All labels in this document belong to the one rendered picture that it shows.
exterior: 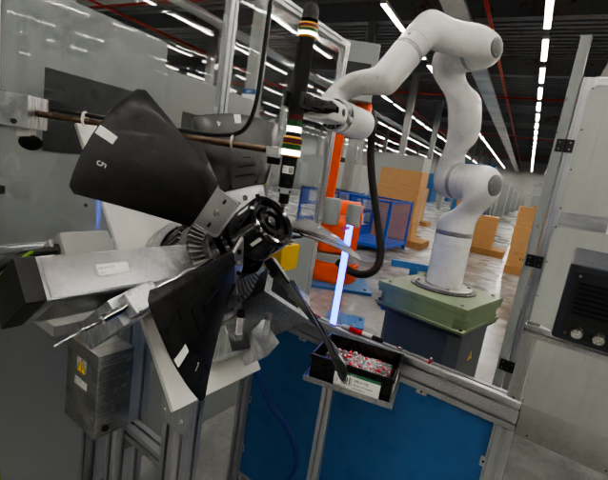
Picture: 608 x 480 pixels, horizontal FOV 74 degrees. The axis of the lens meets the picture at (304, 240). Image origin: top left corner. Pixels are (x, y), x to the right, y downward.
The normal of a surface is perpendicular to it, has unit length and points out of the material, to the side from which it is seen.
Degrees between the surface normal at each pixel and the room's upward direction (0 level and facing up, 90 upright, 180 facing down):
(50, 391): 90
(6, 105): 90
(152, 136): 77
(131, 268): 50
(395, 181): 90
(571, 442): 90
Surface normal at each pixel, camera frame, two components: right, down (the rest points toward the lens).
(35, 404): 0.80, 0.22
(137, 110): 0.56, -0.11
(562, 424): -0.57, 0.06
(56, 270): 0.71, -0.45
